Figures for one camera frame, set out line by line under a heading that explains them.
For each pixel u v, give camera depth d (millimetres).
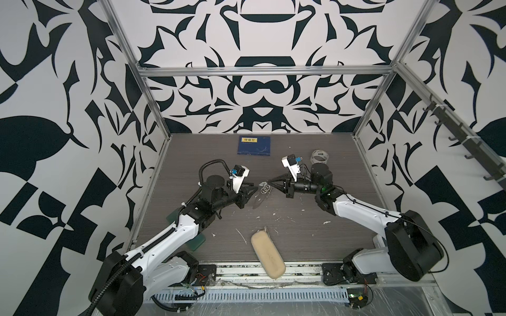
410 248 426
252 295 712
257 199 751
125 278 393
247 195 684
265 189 759
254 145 1153
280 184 733
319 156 1104
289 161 695
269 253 758
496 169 499
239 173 651
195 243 800
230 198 664
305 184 700
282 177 729
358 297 706
